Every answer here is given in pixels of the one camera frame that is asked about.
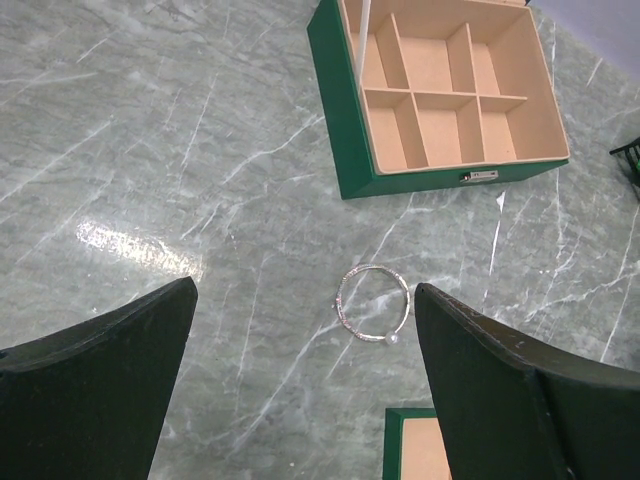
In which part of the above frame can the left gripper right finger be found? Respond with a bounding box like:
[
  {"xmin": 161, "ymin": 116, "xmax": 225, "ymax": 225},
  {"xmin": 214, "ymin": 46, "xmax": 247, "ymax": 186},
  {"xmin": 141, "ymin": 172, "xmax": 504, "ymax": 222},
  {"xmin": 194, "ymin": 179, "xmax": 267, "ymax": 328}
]
[{"xmin": 414, "ymin": 283, "xmax": 639, "ymax": 479}]

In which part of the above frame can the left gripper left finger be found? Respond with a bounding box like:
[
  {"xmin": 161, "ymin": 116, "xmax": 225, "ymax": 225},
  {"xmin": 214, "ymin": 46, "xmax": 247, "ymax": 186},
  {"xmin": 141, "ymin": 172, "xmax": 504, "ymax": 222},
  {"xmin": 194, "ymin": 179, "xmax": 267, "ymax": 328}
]
[{"xmin": 1, "ymin": 277, "xmax": 198, "ymax": 479}]

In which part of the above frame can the green jewelry tray insert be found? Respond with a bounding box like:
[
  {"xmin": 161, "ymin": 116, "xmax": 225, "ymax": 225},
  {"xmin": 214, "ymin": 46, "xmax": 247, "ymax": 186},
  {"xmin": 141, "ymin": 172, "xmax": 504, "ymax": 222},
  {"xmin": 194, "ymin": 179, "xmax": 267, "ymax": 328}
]
[{"xmin": 382, "ymin": 408, "xmax": 452, "ymax": 480}]

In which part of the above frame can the silver pearl bangle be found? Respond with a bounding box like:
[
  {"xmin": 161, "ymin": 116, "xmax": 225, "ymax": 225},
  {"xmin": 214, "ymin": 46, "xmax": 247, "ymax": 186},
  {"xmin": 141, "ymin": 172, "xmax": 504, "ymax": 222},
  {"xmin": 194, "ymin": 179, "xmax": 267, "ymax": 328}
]
[{"xmin": 334, "ymin": 263, "xmax": 413, "ymax": 346}]

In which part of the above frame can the green jewelry box open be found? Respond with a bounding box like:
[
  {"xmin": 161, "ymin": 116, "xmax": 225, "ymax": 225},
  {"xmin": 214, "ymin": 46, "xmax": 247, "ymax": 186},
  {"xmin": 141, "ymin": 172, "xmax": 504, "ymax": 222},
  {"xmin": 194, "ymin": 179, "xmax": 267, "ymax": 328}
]
[{"xmin": 307, "ymin": 0, "xmax": 570, "ymax": 200}]

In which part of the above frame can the black wire shelf rack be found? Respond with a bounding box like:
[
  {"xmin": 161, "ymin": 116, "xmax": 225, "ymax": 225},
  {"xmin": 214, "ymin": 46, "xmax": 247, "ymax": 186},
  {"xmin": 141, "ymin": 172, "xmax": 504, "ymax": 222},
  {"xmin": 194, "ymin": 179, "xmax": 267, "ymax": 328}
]
[{"xmin": 609, "ymin": 137, "xmax": 640, "ymax": 187}]

